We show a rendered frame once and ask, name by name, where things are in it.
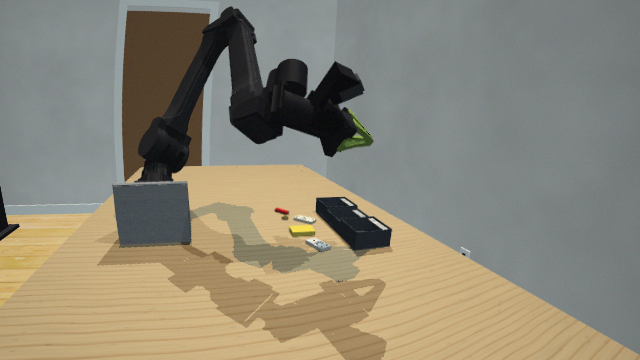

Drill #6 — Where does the white domino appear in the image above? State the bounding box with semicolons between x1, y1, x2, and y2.
294;215;316;224
306;237;331;252

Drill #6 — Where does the dark blue rack of labelled bins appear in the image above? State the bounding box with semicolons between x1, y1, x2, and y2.
315;197;392;250

